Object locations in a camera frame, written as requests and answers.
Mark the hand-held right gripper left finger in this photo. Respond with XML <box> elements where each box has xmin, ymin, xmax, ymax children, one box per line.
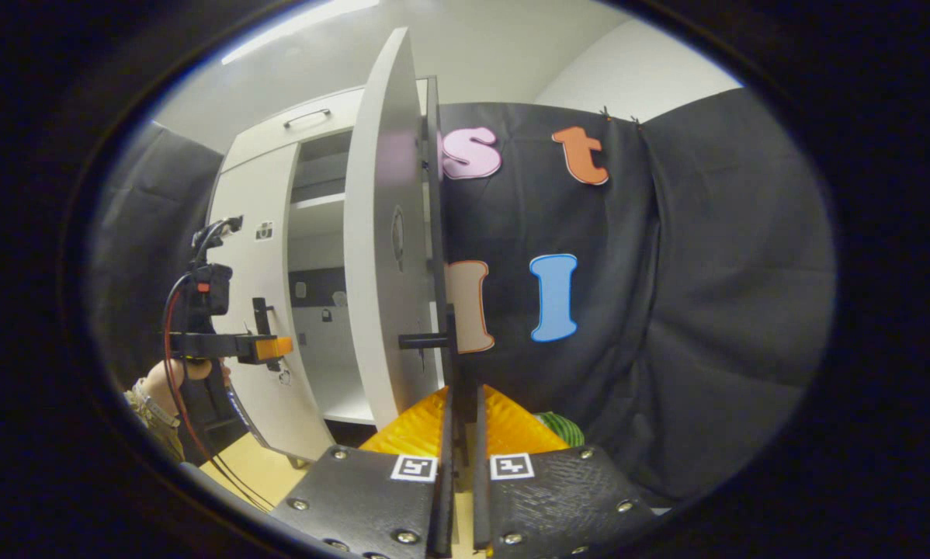
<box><xmin>269</xmin><ymin>386</ymin><xmax>456</xmax><ymax>559</ymax></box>

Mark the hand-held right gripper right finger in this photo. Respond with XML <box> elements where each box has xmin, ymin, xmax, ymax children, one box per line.
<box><xmin>473</xmin><ymin>384</ymin><xmax>660</xmax><ymax>559</ymax></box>

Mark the white cabinet door camera sticker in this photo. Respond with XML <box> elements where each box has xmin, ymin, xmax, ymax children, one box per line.
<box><xmin>207</xmin><ymin>142</ymin><xmax>334</xmax><ymax>463</ymax></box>

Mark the black bar door handle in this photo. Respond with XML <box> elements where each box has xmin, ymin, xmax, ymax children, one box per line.
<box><xmin>397</xmin><ymin>304</ymin><xmax>470</xmax><ymax>474</ymax></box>
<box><xmin>252</xmin><ymin>297</ymin><xmax>281</xmax><ymax>372</ymax></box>

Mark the white cabinet door headphone sticker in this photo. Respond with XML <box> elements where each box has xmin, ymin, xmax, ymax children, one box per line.
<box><xmin>344</xmin><ymin>27</ymin><xmax>436</xmax><ymax>432</ymax></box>

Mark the white double-door shoe cabinet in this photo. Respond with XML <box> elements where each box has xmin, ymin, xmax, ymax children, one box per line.
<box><xmin>207</xmin><ymin>75</ymin><xmax>460</xmax><ymax>467</ymax></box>

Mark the white cabinet inner shelf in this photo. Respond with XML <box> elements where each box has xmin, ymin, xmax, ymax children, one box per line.
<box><xmin>321</xmin><ymin>365</ymin><xmax>378</xmax><ymax>425</ymax></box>
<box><xmin>290</xmin><ymin>192</ymin><xmax>349</xmax><ymax>210</ymax></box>

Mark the white cabinet top flap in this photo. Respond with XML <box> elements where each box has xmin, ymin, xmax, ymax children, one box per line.
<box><xmin>220</xmin><ymin>78</ymin><xmax>427</xmax><ymax>173</ymax></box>

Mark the green striped ball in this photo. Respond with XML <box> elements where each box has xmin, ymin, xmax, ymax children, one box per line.
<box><xmin>533</xmin><ymin>411</ymin><xmax>586</xmax><ymax>449</ymax></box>

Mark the black backdrop cloth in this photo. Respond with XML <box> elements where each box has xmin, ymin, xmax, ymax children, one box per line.
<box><xmin>92</xmin><ymin>85</ymin><xmax>838</xmax><ymax>505</ymax></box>

